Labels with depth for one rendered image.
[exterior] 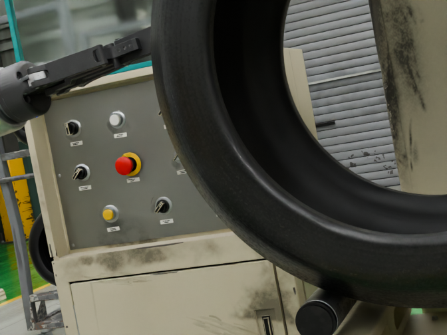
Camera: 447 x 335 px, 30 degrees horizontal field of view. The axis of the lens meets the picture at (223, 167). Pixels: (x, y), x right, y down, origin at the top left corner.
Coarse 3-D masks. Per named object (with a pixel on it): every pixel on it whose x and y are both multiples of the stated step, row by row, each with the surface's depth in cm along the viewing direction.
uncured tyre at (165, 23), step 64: (192, 0) 87; (256, 0) 113; (192, 64) 88; (256, 64) 114; (192, 128) 89; (256, 128) 114; (256, 192) 87; (320, 192) 113; (384, 192) 111; (320, 256) 86; (384, 256) 83
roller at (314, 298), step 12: (312, 300) 89; (324, 300) 89; (336, 300) 91; (348, 300) 95; (300, 312) 89; (312, 312) 88; (324, 312) 88; (336, 312) 89; (348, 312) 95; (300, 324) 89; (312, 324) 89; (324, 324) 88; (336, 324) 88
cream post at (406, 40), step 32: (384, 0) 119; (416, 0) 117; (384, 32) 119; (416, 32) 118; (384, 64) 120; (416, 64) 118; (416, 96) 119; (416, 128) 119; (416, 160) 120; (416, 192) 120
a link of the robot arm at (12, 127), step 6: (0, 108) 107; (0, 114) 107; (6, 114) 108; (0, 120) 107; (6, 120) 108; (12, 120) 109; (0, 126) 108; (6, 126) 108; (12, 126) 109; (18, 126) 110; (0, 132) 109; (6, 132) 110
